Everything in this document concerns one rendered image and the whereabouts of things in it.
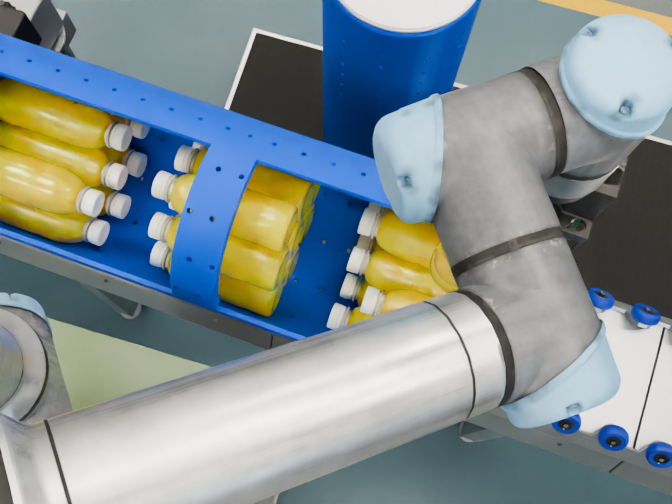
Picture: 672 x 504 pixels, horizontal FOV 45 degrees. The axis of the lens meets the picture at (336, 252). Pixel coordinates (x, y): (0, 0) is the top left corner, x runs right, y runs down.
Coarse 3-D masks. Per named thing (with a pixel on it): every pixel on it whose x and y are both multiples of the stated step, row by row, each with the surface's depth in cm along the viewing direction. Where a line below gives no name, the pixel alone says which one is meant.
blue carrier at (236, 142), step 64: (0, 64) 111; (64, 64) 115; (192, 128) 109; (256, 128) 113; (128, 192) 135; (192, 192) 106; (320, 192) 130; (384, 192) 108; (64, 256) 117; (128, 256) 128; (192, 256) 108; (320, 256) 132; (256, 320) 115; (320, 320) 126
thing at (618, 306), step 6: (618, 306) 133; (624, 306) 134; (630, 306) 135; (600, 312) 130; (624, 312) 133; (630, 312) 132; (630, 318) 131; (666, 318) 134; (636, 324) 130; (642, 324) 130; (660, 324) 132; (666, 324) 132
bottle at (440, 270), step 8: (440, 248) 93; (432, 256) 100; (440, 256) 93; (432, 264) 99; (440, 264) 95; (448, 264) 92; (432, 272) 100; (440, 272) 96; (448, 272) 94; (440, 280) 99; (448, 280) 96; (448, 288) 99; (456, 288) 98
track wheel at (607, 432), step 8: (600, 432) 125; (608, 432) 123; (616, 432) 123; (624, 432) 123; (600, 440) 125; (608, 440) 124; (616, 440) 124; (624, 440) 123; (608, 448) 125; (616, 448) 125; (624, 448) 125
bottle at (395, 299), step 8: (384, 296) 115; (392, 296) 114; (400, 296) 113; (408, 296) 113; (416, 296) 113; (424, 296) 114; (432, 296) 115; (376, 304) 114; (384, 304) 114; (392, 304) 113; (400, 304) 113; (408, 304) 112; (376, 312) 114; (384, 312) 114
